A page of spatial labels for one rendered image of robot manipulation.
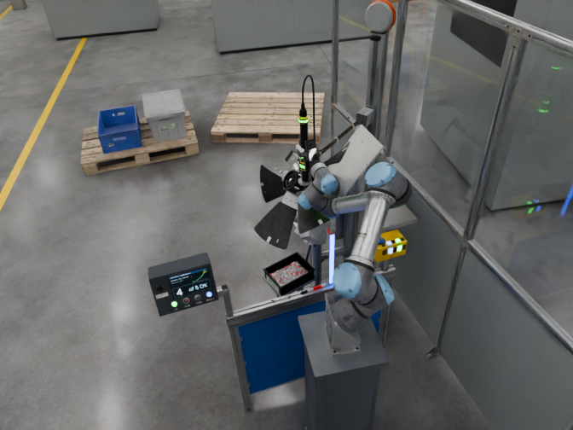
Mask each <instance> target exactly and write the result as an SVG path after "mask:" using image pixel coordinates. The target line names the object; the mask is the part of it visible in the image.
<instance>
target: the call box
mask: <svg viewBox="0 0 573 430"><path fill-rule="evenodd" d="M380 237H382V238H383V239H384V244H385V247H382V246H381V244H378V247H377V250H376V253H375V255H374V259H375V260H376V262H380V261H384V260H387V259H392V258H395V257H398V256H401V255H404V254H405V253H406V249H404V250H401V251H398V252H395V253H390V254H388V251H389V249H390V248H393V247H398V246H401V245H405V244H406V248H407V240H406V239H405V238H404V237H403V236H402V234H401V233H400V232H399V230H392V231H389V232H385V233H383V234H381V236H380ZM402 237H403V238H404V241H401V240H400V238H402ZM396 239H399V240H400V241H399V242H396V243H392V242H391V244H390V245H388V244H387V243H386V242H387V241H393V240H395V241H396ZM384 250H387V253H386V255H384V256H382V252H383V251H384Z"/></svg>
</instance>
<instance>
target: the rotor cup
mask: <svg viewBox="0 0 573 430"><path fill-rule="evenodd" d="M299 174H300V175H301V173H300V172H298V171H295V170H290V171H289V172H288V173H287V174H286V175H285V177H284V179H283V183H282V187H283V189H284V190H285V191H287V192H289V193H291V194H293V195H296V194H295V193H297V192H299V191H303V190H304V187H303V186H302V185H300V184H299V183H298V180H299V179H300V178H301V177H302V176H300V175H299ZM290 178H291V179H292V181H291V182H289V179H290ZM294 187H297V188H299V189H296V188H294Z"/></svg>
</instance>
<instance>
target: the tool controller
mask: <svg viewBox="0 0 573 430"><path fill-rule="evenodd" d="M148 280H149V283H150V287H151V289H152V292H153V297H154V301H155V304H156V306H157V310H158V313H159V316H160V317H162V316H164V315H168V314H171V313H174V312H177V311H182V310H186V309H188V308H192V307H195V306H198V305H203V304H206V303H210V302H212V301H216V300H219V297H218V293H217V286H216V283H215V278H214V275H213V271H212V267H211V261H210V259H209V256H208V253H201V254H197V255H194V256H190V257H186V258H184V259H178V260H174V261H171V262H167V263H164V264H158V265H155V266H151V267H148ZM181 286H184V288H185V292H186V296H183V297H180V298H177V299H175V298H174V294H173V291H172V289H173V288H178V287H181ZM209 291H211V292H212V296H211V297H207V296H206V293H207V292H209ZM197 294H199V295H200V297H201V298H200V299H199V300H196V299H195V298H194V296H195V295H197ZM185 298H189V302H188V303H187V304H185V303H183V299H185ZM172 301H176V302H177V306H175V307H173V306H171V302H172Z"/></svg>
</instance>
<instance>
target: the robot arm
mask: <svg viewBox="0 0 573 430"><path fill-rule="evenodd" d="M304 144H305V148H306V152H304V149H303V148H301V146H299V144H296V149H297V152H298V157H299V158H303V159H304V164H303V163H302V167H303V168H304V170H305V172H308V171H309V172H310V174H311V175H312V177H313V178H314V179H315V180H314V181H313V182H312V183H311V184H310V186H309V187H308V188H307V189H306V190H305V191H304V192H302V194H301V195H300V196H299V197H298V203H299V204H300V206H301V207H303V208H304V209H305V210H309V209H310V208H311V207H313V208H314V209H316V210H317V211H318V212H320V213H321V214H323V215H324V216H325V217H327V218H330V219H335V218H337V217H338V216H339V214H344V213H349V212H359V211H364V214H363V217H362V221H361V224H360V227H359V230H358V233H357V236H356V240H355V243H354V246H353V248H352V251H351V255H350V256H349V257H348V258H347V259H345V260H344V262H343V263H342V264H340V265H339V267H337V268H336V270H335V271H334V273H333V286H334V288H335V290H336V291H337V292H338V293H339V294H341V295H342V297H339V298H336V299H334V300H333V301H331V302H330V311H331V313H332V315H333V318H334V320H335V321H336V323H337V324H338V325H339V326H340V327H341V328H342V329H343V330H344V331H345V332H346V333H348V334H354V333H355V332H356V331H357V330H358V329H359V328H360V327H361V326H362V324H363V323H364V322H365V320H366V319H368V318H369V317H370V316H372V315H373V314H374V313H376V312H377V311H379V310H381V309H382V308H384V307H385V306H387V305H388V304H389V303H390V302H392V301H393V300H394V293H393V292H392V290H391V287H390V285H389V284H388V282H387V281H386V279H384V277H382V275H380V274H377V275H374V277H373V273H374V270H375V268H374V266H373V259H374V255H375V253H376V250H377V247H378V244H379V239H380V236H381V233H382V230H383V228H384V224H385V220H386V216H387V213H388V211H389V209H392V208H397V207H399V206H403V205H404V204H406V203H407V202H408V201H409V199H410V198H411V195H412V191H413V190H412V185H411V183H410V182H409V181H408V180H407V179H406V178H405V177H404V176H403V175H402V174H401V173H400V172H399V171H398V170H397V169H396V168H395V167H394V166H392V165H391V164H389V163H387V162H379V163H377V164H375V165H374V166H372V167H371V168H370V169H369V170H368V171H367V173H366V176H365V182H366V185H367V186H368V190H367V193H362V194H358V195H349V196H345V197H339V198H335V199H331V200H330V199H328V198H327V197H326V196H324V194H325V193H326V194H331V193H332V192H334V191H335V190H336V188H337V187H338V182H337V180H336V179H335V177H334V175H333V174H332V173H331V172H330V171H329V169H327V167H326V166H325V164H323V162H322V161H320V158H319V156H320V152H319V149H318V148H317V147H316V145H315V140H314V139H311V140H307V141H305V142H304ZM307 169H309V170H308V171H307Z"/></svg>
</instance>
